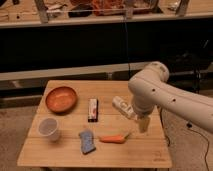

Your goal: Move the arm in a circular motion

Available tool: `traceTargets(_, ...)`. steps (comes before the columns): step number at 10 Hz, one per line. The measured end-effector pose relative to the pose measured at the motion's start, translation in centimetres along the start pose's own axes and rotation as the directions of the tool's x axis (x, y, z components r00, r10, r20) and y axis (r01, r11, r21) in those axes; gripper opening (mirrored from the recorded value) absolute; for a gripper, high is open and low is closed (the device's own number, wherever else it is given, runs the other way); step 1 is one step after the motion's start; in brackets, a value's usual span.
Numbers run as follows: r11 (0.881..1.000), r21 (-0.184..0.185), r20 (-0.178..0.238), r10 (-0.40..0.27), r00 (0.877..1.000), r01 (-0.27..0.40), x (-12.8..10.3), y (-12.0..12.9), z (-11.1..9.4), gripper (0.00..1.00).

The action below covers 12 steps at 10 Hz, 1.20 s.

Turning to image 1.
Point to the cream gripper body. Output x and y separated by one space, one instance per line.
143 123

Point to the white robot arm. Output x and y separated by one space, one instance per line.
149 88

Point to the white plastic bottle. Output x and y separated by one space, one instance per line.
123 107

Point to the orange carrot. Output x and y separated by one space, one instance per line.
118 139

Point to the black and white box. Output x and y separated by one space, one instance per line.
93 110

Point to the blue sponge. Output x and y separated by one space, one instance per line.
87 143

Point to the wooden folding table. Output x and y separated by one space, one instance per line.
140 150

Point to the orange wooden bowl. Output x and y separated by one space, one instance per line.
61 99

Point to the translucent plastic cup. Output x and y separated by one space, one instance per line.
48 128

